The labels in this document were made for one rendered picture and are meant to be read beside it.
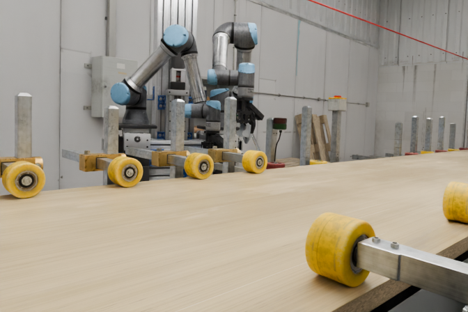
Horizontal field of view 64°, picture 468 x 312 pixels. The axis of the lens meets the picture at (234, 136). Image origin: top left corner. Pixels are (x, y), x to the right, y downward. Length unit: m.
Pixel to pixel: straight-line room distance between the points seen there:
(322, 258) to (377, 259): 0.06
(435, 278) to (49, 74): 3.74
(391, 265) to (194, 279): 0.23
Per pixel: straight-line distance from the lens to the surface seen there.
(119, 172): 1.05
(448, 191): 0.89
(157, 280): 0.50
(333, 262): 0.47
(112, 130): 1.24
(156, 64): 2.03
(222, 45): 1.99
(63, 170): 4.02
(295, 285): 0.49
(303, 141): 1.88
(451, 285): 0.45
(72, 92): 4.02
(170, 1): 2.52
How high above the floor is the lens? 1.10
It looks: 3 degrees down
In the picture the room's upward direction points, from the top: 2 degrees clockwise
